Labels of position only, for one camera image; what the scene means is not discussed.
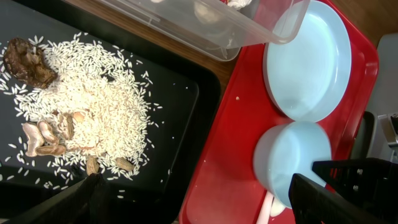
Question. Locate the light blue plate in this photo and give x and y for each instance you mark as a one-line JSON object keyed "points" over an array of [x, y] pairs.
{"points": [[307, 77]]}

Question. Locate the clear plastic waste bin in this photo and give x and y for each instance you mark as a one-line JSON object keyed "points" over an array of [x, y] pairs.
{"points": [[215, 29]]}

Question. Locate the light blue food bowl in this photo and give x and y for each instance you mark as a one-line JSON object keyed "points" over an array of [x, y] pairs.
{"points": [[289, 149]]}

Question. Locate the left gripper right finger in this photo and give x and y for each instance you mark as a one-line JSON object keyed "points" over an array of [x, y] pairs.
{"points": [[312, 204]]}

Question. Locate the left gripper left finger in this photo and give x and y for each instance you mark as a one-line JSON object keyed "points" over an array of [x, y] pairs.
{"points": [[81, 203]]}

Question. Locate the red serving tray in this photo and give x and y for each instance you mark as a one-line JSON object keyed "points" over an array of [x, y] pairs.
{"points": [[223, 188]]}

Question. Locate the white napkin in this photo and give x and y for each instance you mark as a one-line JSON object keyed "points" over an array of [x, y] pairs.
{"points": [[238, 4]]}

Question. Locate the grey dishwasher rack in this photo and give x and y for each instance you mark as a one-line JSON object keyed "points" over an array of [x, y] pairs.
{"points": [[377, 134]]}

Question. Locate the rice and meat leftovers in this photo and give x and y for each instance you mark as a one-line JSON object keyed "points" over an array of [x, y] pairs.
{"points": [[82, 109]]}

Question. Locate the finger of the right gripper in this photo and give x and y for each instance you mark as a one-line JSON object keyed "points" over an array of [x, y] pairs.
{"points": [[370, 184]]}

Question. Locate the black waste tray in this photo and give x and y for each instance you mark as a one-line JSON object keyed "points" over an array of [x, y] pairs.
{"points": [[184, 98]]}

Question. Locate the white plastic fork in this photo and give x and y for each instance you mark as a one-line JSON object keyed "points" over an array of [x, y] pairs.
{"points": [[264, 214]]}

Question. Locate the white plastic spoon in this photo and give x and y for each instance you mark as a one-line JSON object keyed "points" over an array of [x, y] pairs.
{"points": [[277, 207]]}

